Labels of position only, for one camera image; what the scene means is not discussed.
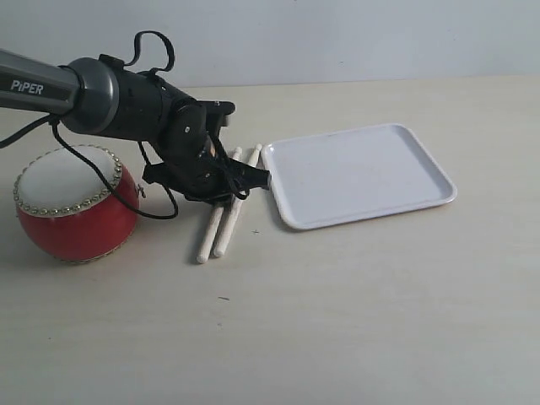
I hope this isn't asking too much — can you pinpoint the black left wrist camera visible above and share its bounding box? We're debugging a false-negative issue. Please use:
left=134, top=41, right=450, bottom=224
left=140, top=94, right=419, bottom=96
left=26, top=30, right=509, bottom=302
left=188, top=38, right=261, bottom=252
left=199, top=100, right=236, bottom=127

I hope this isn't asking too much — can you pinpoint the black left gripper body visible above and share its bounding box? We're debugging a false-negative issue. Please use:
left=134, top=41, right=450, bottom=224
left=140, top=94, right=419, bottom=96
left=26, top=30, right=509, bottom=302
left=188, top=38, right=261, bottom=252
left=143, top=100, right=230, bottom=197

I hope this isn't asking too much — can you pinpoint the red small drum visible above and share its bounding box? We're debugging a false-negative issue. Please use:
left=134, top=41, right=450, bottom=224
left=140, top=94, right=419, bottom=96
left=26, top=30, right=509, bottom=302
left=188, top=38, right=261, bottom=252
left=13, top=148, right=138, bottom=262

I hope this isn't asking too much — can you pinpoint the white plastic tray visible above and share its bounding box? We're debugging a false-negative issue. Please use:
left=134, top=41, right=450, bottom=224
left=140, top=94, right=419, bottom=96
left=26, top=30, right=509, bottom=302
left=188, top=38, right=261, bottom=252
left=262, top=123, right=457, bottom=230

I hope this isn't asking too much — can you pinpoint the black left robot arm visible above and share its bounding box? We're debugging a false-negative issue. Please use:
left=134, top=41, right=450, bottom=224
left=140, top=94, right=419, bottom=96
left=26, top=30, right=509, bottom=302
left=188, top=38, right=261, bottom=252
left=1, top=51, right=271, bottom=203

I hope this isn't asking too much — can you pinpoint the white drumstick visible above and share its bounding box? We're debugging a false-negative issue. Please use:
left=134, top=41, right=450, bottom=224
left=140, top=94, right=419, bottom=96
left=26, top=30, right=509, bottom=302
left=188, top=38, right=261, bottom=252
left=195, top=146, right=243, bottom=265
left=213, top=143, right=262, bottom=257

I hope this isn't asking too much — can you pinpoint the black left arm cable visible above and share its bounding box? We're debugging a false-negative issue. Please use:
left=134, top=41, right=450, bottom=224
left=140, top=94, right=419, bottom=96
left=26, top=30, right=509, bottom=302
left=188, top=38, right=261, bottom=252
left=0, top=30, right=178, bottom=220

